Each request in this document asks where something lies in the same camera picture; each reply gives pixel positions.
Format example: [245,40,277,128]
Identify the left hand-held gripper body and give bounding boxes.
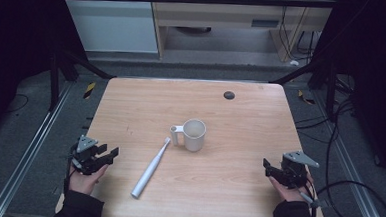
[68,134,110,177]

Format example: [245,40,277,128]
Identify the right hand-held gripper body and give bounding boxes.
[278,149,322,191]

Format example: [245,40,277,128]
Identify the white electric toothbrush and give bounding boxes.
[129,134,172,201]

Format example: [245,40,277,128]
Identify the white cup with handle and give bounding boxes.
[168,116,208,154]

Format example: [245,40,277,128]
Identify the person's right hand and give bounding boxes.
[267,173,316,205]

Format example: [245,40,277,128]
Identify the person's left hand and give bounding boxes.
[67,162,109,197]

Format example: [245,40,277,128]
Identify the yellow black striped tape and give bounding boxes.
[82,81,97,100]
[296,89,317,106]

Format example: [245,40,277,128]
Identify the black metal stand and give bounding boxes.
[46,45,119,116]
[267,56,340,121]

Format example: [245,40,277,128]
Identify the white cabinet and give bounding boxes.
[54,0,163,57]

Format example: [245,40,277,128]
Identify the black curtain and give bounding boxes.
[305,0,386,185]
[0,0,92,151]

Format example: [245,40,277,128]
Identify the light wooden desk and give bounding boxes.
[146,0,335,68]

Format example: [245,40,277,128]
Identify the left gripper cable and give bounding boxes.
[62,147,77,195]

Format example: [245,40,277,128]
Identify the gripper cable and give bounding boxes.
[62,147,77,195]
[295,180,325,217]

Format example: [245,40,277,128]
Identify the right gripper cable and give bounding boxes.
[295,180,325,217]

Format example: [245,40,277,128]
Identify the thick black floor cable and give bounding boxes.
[314,94,386,217]

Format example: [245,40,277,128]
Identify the metal floor rail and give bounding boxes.
[307,89,386,217]
[0,77,75,217]

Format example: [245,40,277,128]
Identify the thin black floor cable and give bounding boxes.
[4,93,31,115]

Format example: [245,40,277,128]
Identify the hanging black cables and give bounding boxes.
[277,0,321,64]

